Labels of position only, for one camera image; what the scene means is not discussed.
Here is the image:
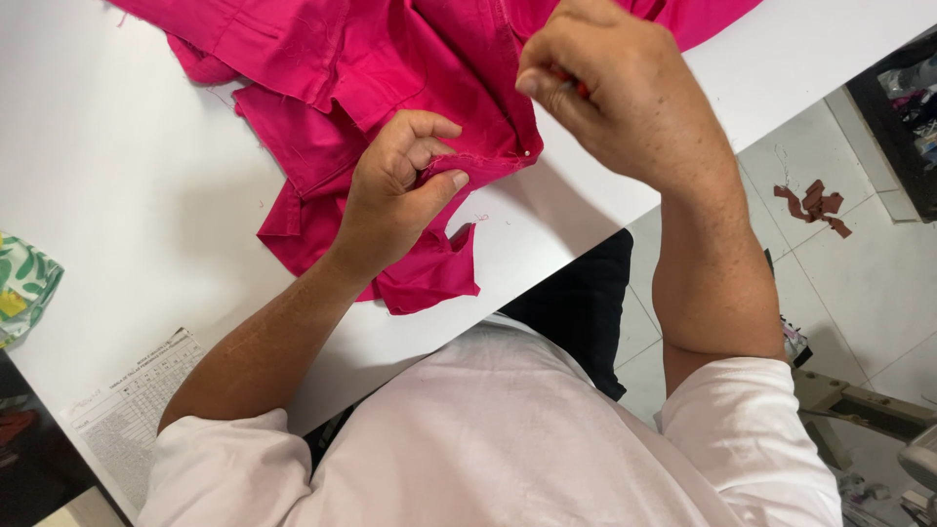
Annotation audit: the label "person's right hand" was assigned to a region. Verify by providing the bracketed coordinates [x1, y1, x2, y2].
[515, 0, 742, 197]

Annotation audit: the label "person's left hand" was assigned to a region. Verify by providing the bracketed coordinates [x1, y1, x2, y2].
[328, 110, 470, 284]

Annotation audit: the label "red seam ripper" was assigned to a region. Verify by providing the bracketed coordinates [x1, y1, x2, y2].
[550, 66, 591, 99]

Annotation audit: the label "pink fabric garment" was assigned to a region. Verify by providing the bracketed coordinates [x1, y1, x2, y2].
[108, 0, 762, 316]

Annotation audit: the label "person's black trousers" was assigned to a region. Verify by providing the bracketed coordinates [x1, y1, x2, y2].
[499, 228, 635, 402]

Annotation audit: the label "brown fabric scraps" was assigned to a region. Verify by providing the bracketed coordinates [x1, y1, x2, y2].
[773, 179, 854, 240]

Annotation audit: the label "black shelf with items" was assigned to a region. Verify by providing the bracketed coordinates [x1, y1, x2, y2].
[845, 29, 937, 224]

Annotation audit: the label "person's white shirt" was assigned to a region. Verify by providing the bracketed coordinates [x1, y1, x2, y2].
[136, 313, 844, 527]

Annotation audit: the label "printed paper size chart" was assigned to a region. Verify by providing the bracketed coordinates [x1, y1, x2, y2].
[60, 327, 206, 513]

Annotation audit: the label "green leaf print fabric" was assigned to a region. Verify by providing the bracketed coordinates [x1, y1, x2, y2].
[0, 231, 65, 348]

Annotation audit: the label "beige sewing machine stand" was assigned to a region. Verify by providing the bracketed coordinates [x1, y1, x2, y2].
[791, 368, 937, 527]

